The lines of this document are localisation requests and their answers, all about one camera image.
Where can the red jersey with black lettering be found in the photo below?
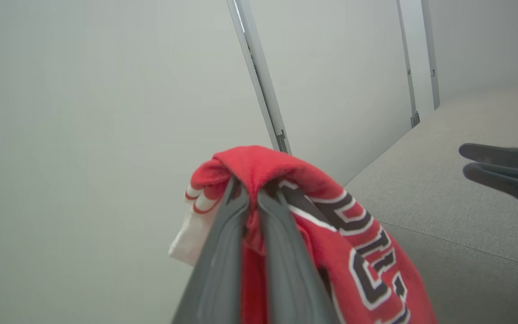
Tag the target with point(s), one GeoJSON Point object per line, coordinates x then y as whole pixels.
{"type": "Point", "coordinates": [358, 252]}

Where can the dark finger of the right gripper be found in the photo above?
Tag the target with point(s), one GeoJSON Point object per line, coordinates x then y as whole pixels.
{"type": "Point", "coordinates": [506, 155]}
{"type": "Point", "coordinates": [515, 184]}

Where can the grey metal panel frame post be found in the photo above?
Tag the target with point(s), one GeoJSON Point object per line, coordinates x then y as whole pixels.
{"type": "Point", "coordinates": [408, 67]}
{"type": "Point", "coordinates": [259, 72]}
{"type": "Point", "coordinates": [430, 54]}

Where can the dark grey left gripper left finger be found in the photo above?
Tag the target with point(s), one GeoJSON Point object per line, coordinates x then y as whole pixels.
{"type": "Point", "coordinates": [216, 270]}

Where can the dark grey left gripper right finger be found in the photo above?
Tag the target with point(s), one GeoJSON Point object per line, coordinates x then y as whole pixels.
{"type": "Point", "coordinates": [288, 274]}

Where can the grey fabric sofa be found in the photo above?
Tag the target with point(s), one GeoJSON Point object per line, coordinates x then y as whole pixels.
{"type": "Point", "coordinates": [461, 225]}

